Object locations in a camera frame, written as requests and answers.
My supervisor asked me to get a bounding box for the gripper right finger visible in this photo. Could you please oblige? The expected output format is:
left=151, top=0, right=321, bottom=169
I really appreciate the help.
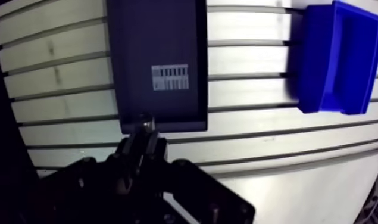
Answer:
left=138, top=129, right=257, bottom=224

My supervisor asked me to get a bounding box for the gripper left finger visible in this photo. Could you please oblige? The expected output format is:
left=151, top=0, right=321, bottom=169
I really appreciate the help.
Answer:
left=35, top=124, right=147, bottom=224

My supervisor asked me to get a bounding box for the dark blue-grey tray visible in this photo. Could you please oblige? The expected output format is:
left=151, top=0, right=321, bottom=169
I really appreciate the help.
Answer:
left=105, top=0, right=208, bottom=135

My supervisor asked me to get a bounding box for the blue bin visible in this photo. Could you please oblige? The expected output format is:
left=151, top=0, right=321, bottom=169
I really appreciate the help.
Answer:
left=296, top=0, right=378, bottom=115

